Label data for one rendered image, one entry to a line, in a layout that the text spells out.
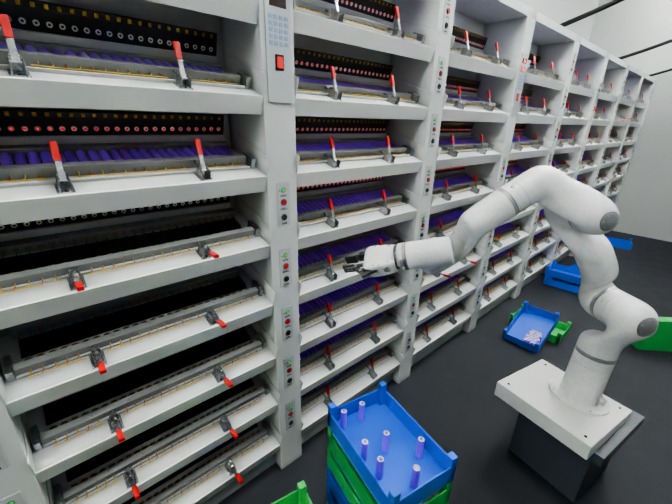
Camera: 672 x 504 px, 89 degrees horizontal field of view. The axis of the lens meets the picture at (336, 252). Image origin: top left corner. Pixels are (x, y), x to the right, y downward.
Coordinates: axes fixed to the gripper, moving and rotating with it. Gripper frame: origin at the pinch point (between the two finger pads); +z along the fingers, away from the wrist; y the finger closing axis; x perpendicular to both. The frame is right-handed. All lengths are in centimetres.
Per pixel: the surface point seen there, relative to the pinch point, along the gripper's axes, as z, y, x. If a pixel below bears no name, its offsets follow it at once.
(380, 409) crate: -3.5, -32.1, -33.2
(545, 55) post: -96, 181, -17
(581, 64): -131, 232, -49
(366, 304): 6.9, 11.6, -35.3
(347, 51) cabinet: -6, 58, 47
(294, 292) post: 17.1, -10.5, 0.7
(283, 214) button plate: 11.2, -2.8, 25.1
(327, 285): 10.9, -1.2, -7.7
